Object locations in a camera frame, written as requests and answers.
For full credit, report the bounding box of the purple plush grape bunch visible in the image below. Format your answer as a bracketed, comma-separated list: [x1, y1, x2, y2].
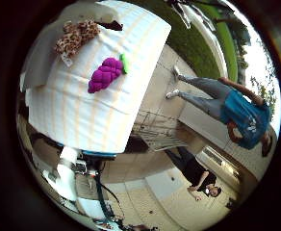
[87, 53, 130, 94]

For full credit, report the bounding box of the grey container box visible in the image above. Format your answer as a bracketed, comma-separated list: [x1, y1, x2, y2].
[22, 21, 66, 90]

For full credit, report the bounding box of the leopard print plush toy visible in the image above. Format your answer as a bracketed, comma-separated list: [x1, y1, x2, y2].
[53, 19, 102, 67]

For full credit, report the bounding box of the white orange-striped tablecloth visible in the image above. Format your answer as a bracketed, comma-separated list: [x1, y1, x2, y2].
[24, 1, 173, 154]

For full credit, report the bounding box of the person in blue shirt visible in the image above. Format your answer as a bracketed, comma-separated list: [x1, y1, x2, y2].
[165, 64, 275, 158]

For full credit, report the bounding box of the person in black clothes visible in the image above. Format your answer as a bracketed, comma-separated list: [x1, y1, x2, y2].
[165, 146, 222, 202]

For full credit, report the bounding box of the metal wire rack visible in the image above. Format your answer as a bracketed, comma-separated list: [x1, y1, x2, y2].
[135, 110, 189, 152]

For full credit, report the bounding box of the blue table frame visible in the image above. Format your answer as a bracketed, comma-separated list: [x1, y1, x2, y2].
[58, 145, 118, 160]

